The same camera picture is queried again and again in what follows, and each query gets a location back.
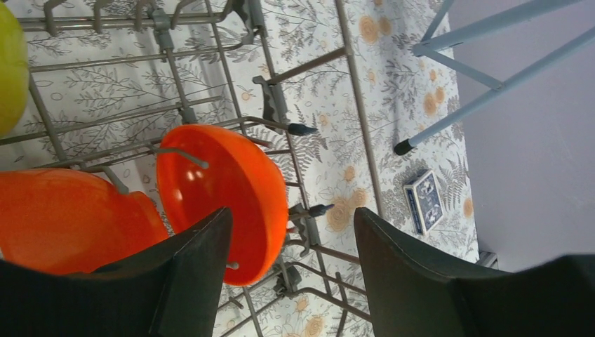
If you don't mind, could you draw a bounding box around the grey wire dish rack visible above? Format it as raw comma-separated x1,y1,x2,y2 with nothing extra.
1,1,373,336

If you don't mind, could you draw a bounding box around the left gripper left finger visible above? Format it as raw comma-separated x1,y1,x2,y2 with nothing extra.
1,208,233,336

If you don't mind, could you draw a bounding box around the blue playing card box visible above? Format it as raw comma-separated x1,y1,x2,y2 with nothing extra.
403,169,445,236

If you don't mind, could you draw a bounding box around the floral tablecloth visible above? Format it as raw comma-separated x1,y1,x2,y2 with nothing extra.
0,0,481,337

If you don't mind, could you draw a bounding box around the yellow-green plastic bowl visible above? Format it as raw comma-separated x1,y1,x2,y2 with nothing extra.
1,4,29,136

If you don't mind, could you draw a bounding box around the light blue perforated stand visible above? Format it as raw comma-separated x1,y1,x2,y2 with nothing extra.
394,0,595,157

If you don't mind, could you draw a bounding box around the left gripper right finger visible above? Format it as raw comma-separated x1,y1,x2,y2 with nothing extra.
354,207,594,336

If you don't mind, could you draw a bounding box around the orange plastic bowl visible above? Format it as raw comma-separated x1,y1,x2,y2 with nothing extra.
1,168,168,275
156,124,288,286

